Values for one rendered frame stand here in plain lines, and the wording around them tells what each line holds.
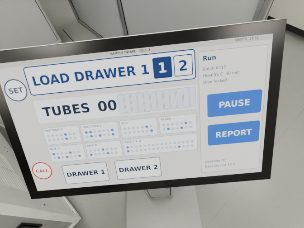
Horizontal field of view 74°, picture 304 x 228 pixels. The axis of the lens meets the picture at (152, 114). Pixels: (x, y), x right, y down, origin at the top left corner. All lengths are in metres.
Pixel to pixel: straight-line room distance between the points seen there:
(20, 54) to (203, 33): 0.31
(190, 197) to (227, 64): 1.12
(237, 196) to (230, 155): 1.06
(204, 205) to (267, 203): 0.39
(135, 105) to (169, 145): 0.11
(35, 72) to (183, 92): 0.26
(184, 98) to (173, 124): 0.05
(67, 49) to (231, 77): 0.29
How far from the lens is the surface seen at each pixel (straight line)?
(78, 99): 0.39
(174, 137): 0.40
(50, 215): 1.14
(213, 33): 0.37
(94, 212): 1.50
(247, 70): 0.39
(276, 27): 0.41
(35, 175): 0.50
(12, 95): 0.45
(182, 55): 0.36
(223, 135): 0.42
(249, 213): 1.50
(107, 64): 0.37
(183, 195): 1.40
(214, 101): 0.39
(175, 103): 0.37
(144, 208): 1.39
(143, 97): 0.37
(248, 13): 0.98
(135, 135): 0.39
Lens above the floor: 1.41
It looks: 59 degrees down
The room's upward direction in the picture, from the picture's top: 9 degrees counter-clockwise
